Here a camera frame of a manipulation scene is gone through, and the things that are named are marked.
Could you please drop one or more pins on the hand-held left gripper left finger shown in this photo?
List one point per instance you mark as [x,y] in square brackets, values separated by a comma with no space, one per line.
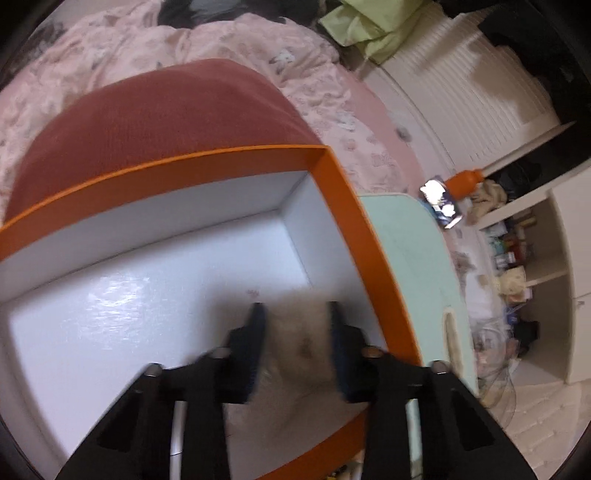
[250,353]

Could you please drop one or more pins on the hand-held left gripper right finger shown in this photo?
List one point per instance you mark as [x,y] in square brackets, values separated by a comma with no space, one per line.
[342,364]

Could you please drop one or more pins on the beige fluffy scrunchie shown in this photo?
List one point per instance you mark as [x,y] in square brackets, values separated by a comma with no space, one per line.
[300,350]

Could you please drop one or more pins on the orange cardboard box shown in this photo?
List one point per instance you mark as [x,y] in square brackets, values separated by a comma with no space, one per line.
[138,300]

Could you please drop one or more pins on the light green cartoon mat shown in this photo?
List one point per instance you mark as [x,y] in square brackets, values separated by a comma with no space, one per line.
[406,258]

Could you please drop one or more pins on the clear plastic object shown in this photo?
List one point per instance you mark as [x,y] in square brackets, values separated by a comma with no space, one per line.
[495,364]

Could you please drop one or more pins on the white cloth pile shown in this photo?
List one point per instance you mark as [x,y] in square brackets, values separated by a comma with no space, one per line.
[480,295]

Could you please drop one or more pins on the cream plush toy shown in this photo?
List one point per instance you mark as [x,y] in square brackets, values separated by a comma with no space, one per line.
[513,282]

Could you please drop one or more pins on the smartphone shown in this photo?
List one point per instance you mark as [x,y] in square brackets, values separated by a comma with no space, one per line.
[438,198]

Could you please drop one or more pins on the small bottles group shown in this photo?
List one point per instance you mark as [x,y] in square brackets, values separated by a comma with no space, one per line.
[512,247]

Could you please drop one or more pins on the orange bottle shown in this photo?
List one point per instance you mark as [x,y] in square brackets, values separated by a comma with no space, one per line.
[461,182]

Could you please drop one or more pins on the beige cloth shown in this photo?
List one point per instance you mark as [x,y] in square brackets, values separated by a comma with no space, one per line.
[485,198]

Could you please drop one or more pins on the pink bed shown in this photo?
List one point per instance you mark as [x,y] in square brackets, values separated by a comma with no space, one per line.
[383,120]

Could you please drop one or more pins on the red cushion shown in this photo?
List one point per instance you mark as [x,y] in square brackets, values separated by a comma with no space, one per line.
[161,115]

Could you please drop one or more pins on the white open shelf cabinet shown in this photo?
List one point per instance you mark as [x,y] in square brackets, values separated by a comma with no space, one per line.
[572,240]

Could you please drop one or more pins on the white slatted closet door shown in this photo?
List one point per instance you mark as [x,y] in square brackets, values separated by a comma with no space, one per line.
[461,92]

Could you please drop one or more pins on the pink printed blanket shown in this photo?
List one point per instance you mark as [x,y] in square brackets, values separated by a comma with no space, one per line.
[115,46]

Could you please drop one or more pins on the light green cloth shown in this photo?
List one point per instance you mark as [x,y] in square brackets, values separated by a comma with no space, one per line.
[378,27]

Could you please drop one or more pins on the black clothes pile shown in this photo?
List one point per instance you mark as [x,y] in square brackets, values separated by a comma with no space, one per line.
[175,11]

